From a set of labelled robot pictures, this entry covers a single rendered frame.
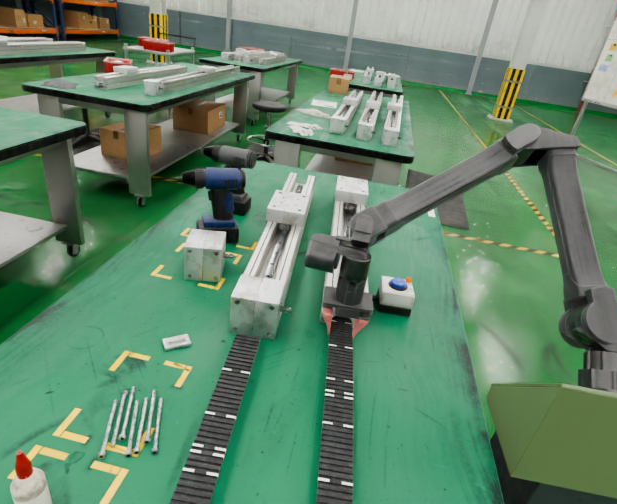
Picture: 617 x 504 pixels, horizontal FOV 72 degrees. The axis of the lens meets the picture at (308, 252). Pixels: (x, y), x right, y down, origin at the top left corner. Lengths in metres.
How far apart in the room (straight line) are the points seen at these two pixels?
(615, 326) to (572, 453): 0.23
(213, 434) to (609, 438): 0.59
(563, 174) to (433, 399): 0.52
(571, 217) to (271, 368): 0.65
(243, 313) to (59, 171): 1.87
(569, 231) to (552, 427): 0.38
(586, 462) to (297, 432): 0.45
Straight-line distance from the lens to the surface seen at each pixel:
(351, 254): 0.83
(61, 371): 0.91
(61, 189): 2.65
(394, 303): 1.06
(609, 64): 7.05
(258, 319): 0.90
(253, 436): 0.76
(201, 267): 1.08
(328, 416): 0.76
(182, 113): 4.79
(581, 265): 0.94
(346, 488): 0.69
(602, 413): 0.77
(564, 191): 0.98
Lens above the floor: 1.38
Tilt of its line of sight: 28 degrees down
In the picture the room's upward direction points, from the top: 8 degrees clockwise
